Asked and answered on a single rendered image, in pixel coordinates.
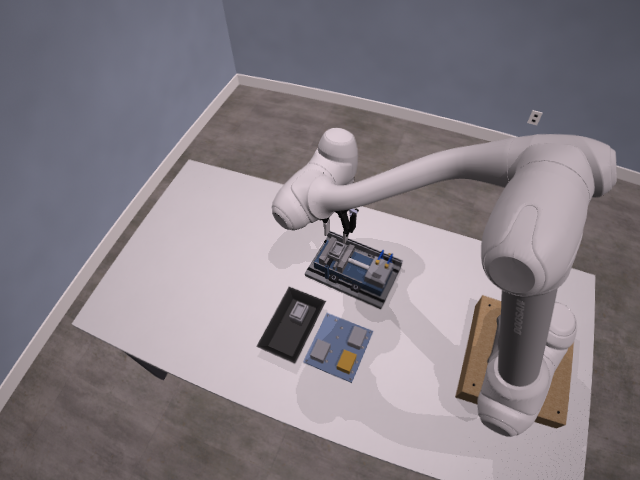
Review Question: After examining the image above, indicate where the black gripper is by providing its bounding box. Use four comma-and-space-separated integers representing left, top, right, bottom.
321, 208, 359, 244

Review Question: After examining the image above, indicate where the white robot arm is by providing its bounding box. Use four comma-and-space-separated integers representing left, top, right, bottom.
272, 128, 617, 437

